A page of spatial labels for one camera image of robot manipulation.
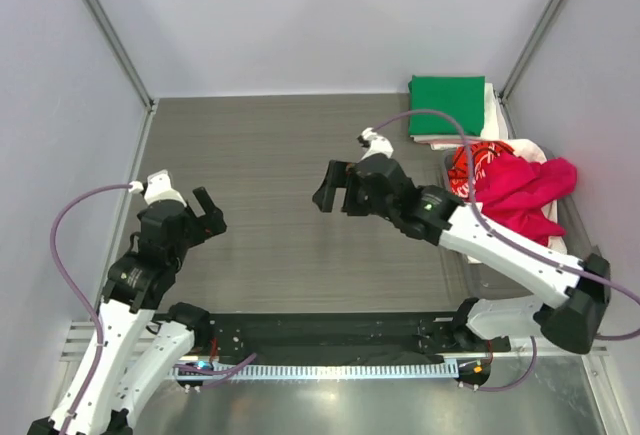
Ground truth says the white slotted cable duct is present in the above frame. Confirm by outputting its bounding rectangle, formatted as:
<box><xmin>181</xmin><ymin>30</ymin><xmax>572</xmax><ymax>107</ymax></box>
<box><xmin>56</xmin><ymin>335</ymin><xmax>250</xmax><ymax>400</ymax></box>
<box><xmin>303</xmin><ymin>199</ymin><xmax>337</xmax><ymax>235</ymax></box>
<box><xmin>172</xmin><ymin>361</ymin><xmax>459</xmax><ymax>382</ymax></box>

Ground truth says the clear plastic bin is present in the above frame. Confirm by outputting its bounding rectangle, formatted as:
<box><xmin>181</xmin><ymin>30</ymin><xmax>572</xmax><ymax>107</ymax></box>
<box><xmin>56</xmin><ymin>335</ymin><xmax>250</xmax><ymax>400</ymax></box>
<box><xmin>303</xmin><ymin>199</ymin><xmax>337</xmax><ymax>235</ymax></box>
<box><xmin>440</xmin><ymin>148</ymin><xmax>593</xmax><ymax>300</ymax></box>

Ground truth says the folded white t shirt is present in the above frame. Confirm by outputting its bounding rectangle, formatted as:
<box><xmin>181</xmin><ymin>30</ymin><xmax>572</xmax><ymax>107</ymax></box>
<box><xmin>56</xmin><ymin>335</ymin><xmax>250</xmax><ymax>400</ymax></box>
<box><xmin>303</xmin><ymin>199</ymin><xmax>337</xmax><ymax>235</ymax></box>
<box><xmin>410</xmin><ymin>82</ymin><xmax>509</xmax><ymax>150</ymax></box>

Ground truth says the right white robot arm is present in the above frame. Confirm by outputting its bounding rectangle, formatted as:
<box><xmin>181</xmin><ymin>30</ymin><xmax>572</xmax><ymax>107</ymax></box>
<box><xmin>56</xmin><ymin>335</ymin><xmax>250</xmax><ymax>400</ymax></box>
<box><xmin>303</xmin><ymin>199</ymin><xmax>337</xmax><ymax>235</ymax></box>
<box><xmin>312</xmin><ymin>154</ymin><xmax>610</xmax><ymax>355</ymax></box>

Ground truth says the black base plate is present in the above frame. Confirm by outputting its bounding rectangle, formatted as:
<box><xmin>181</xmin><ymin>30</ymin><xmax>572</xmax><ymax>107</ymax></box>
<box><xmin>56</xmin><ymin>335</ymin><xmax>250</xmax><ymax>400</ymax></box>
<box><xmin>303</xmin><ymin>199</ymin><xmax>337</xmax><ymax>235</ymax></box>
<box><xmin>202</xmin><ymin>312</ymin><xmax>511</xmax><ymax>366</ymax></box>

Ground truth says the aluminium frame post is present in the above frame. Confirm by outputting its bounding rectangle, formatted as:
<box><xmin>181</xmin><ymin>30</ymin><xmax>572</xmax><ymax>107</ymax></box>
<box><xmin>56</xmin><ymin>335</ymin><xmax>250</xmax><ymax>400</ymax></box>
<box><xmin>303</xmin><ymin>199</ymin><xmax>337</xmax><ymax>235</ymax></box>
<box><xmin>57</xmin><ymin>0</ymin><xmax>159</xmax><ymax>114</ymax></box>
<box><xmin>499</xmin><ymin>0</ymin><xmax>567</xmax><ymax>104</ymax></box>

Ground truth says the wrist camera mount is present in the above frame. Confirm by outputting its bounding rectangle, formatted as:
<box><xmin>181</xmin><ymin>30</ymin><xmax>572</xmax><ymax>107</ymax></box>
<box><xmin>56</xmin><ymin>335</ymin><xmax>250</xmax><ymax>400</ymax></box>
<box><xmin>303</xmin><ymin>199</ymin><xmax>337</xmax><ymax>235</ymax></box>
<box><xmin>128</xmin><ymin>170</ymin><xmax>187</xmax><ymax>206</ymax></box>
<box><xmin>357</xmin><ymin>127</ymin><xmax>394</xmax><ymax>160</ymax></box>

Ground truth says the right aluminium frame post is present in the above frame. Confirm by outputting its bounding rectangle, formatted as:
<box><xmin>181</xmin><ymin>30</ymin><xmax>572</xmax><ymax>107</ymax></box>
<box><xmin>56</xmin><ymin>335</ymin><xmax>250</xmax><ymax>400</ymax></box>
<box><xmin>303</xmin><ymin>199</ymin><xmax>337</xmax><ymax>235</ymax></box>
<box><xmin>499</xmin><ymin>0</ymin><xmax>567</xmax><ymax>104</ymax></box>

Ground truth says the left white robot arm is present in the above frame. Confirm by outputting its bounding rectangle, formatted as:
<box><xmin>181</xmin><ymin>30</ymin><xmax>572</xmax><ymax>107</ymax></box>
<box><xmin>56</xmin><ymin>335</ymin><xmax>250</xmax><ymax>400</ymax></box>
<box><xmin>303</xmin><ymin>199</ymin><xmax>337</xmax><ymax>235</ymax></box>
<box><xmin>29</xmin><ymin>175</ymin><xmax>227</xmax><ymax>434</ymax></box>

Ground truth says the white red print t shirt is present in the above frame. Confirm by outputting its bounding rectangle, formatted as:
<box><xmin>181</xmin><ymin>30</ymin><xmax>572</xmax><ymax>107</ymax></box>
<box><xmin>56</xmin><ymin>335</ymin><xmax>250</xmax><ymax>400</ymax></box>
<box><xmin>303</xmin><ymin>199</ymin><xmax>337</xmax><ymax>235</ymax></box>
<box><xmin>447</xmin><ymin>139</ymin><xmax>567</xmax><ymax>253</ymax></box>

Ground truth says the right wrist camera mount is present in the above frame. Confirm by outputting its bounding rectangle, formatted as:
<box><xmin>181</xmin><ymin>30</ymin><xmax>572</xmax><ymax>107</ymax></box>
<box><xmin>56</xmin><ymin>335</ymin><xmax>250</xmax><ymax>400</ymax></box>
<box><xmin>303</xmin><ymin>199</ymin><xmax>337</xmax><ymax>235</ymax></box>
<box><xmin>357</xmin><ymin>127</ymin><xmax>394</xmax><ymax>160</ymax></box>

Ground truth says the folded green t shirt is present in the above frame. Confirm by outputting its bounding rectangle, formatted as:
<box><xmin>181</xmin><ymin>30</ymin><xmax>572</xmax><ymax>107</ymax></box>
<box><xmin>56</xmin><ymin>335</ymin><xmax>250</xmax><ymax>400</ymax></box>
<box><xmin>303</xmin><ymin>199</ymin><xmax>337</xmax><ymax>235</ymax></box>
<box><xmin>408</xmin><ymin>75</ymin><xmax>485</xmax><ymax>136</ymax></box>

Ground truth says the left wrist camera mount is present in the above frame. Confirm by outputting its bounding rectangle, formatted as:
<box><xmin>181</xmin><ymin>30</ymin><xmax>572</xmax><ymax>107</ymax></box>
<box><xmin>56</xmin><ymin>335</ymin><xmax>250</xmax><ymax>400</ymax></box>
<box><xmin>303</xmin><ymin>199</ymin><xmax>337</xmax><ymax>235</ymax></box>
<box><xmin>128</xmin><ymin>170</ymin><xmax>187</xmax><ymax>206</ymax></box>

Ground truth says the pink t shirt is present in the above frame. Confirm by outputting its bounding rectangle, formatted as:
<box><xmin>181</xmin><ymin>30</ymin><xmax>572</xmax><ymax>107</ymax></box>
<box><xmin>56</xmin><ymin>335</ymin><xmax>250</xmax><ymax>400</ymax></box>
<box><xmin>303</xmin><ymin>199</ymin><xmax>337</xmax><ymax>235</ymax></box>
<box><xmin>475</xmin><ymin>154</ymin><xmax>578</xmax><ymax>246</ymax></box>

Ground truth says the left aluminium frame post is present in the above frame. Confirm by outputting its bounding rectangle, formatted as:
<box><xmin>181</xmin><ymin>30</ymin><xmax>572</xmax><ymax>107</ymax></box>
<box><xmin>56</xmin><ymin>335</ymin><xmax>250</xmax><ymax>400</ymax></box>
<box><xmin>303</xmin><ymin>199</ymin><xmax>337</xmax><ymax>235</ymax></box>
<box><xmin>57</xmin><ymin>0</ymin><xmax>159</xmax><ymax>114</ymax></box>

